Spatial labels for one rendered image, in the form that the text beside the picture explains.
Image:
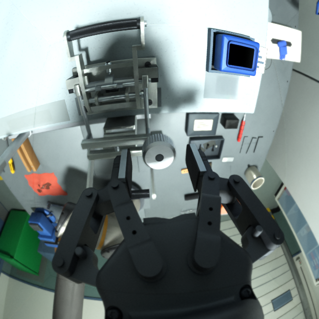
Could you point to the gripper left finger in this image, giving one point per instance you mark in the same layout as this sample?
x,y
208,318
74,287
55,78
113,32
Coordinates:
x,y
124,224

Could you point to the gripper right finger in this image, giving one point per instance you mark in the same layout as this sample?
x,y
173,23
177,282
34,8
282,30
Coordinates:
x,y
208,224

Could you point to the grey knurled adjusting knob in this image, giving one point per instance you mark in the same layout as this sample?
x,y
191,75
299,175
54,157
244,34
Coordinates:
x,y
159,152

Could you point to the grey latch hook bail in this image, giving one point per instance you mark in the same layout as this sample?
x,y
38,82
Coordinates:
x,y
112,143

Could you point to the grey keeper block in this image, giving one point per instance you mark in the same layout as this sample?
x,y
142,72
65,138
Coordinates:
x,y
119,126

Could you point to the orange wooden block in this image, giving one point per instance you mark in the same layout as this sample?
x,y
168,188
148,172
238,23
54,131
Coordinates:
x,y
28,155

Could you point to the blue toggle lever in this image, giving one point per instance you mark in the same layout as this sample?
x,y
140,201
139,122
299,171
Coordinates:
x,y
281,48

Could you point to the latch lever with black grip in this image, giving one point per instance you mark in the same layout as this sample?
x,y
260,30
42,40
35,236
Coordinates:
x,y
104,26

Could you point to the black short cylinder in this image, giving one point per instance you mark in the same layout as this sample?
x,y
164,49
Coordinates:
x,y
191,196
140,194

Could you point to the white ball ended rod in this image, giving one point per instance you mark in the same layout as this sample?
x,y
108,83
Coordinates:
x,y
152,184

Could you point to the white cylinder cup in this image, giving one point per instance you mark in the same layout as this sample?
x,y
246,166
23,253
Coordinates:
x,y
254,177

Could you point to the small white tag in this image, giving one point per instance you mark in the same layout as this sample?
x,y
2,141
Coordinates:
x,y
228,159

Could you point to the blue bench vise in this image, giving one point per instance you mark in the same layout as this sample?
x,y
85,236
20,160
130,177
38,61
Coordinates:
x,y
42,221

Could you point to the dark blue parts tray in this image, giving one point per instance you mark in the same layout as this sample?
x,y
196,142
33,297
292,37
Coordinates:
x,y
194,140

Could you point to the black hex key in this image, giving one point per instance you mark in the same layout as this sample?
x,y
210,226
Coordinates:
x,y
243,144
250,144
258,143

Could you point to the red rag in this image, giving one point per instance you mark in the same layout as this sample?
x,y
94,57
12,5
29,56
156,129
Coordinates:
x,y
44,183

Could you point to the dark box with white label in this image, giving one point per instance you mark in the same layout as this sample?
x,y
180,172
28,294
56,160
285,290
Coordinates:
x,y
203,124

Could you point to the red screwdriver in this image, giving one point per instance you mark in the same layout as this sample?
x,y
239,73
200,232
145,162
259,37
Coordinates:
x,y
241,127

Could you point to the black cube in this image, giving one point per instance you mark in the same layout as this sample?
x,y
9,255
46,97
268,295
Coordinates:
x,y
229,120

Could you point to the green box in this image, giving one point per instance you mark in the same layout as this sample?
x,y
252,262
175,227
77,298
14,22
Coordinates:
x,y
17,239

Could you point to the blue rectangular connector housing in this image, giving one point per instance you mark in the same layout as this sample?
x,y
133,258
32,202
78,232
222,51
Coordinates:
x,y
239,53

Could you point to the blue wall notice board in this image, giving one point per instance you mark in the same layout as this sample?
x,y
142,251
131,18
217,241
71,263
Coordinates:
x,y
299,224

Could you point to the grey valve-block enclosure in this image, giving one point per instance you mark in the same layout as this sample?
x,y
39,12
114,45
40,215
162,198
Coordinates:
x,y
37,62

